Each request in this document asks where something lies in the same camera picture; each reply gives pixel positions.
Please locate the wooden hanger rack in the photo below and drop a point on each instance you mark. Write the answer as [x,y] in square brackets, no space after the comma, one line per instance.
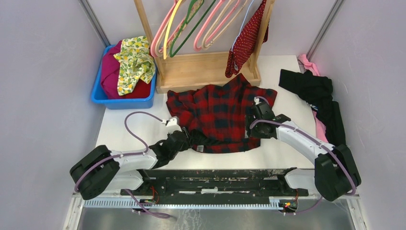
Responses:
[193,71]

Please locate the light blue wire hanger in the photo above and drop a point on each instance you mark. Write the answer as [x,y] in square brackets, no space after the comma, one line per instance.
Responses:
[242,25]

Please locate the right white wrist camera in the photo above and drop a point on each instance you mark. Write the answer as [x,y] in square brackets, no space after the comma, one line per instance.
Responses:
[258,101]

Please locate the lemon print garment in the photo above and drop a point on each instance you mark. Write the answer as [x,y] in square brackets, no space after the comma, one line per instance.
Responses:
[136,64]

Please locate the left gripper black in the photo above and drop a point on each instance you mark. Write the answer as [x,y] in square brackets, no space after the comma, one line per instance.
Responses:
[186,144]

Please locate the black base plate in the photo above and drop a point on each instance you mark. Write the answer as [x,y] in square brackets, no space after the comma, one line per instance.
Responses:
[215,187]

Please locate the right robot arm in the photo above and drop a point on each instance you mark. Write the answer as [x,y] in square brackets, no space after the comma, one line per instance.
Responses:
[334,173]

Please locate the red black plaid garment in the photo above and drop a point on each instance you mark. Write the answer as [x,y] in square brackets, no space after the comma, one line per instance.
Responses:
[215,116]

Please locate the magenta garment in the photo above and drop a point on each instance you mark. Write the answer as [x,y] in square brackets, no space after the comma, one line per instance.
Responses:
[110,72]

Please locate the yellow hanger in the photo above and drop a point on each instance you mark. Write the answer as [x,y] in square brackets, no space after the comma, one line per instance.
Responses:
[170,34]

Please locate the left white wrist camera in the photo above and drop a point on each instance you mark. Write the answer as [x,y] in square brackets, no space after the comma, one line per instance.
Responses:
[172,124]

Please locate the red polka dot skirt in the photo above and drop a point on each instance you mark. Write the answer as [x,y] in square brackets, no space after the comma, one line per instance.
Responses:
[245,44]

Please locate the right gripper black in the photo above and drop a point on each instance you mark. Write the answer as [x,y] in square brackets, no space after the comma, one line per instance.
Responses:
[249,118]

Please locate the blue plastic bin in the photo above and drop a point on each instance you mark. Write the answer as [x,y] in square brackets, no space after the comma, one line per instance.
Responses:
[99,97]

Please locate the pink garment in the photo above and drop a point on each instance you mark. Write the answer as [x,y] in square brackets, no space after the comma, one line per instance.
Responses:
[320,127]

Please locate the white cable duct strip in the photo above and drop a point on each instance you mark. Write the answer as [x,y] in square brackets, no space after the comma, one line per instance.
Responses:
[110,202]

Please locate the pink hanger left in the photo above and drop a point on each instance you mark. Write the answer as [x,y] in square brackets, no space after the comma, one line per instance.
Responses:
[158,40]

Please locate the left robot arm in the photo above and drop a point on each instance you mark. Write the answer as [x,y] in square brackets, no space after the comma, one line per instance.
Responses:
[104,170]

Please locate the pink hanger right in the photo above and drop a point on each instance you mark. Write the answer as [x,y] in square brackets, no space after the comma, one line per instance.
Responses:
[202,31]

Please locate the pink hanger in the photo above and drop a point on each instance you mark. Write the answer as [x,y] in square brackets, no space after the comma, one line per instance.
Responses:
[202,31]
[158,40]

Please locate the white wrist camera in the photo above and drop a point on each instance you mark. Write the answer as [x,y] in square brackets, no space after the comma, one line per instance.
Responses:
[172,124]
[258,101]

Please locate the wooden hanger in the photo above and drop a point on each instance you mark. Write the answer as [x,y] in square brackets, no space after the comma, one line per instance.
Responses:
[224,14]

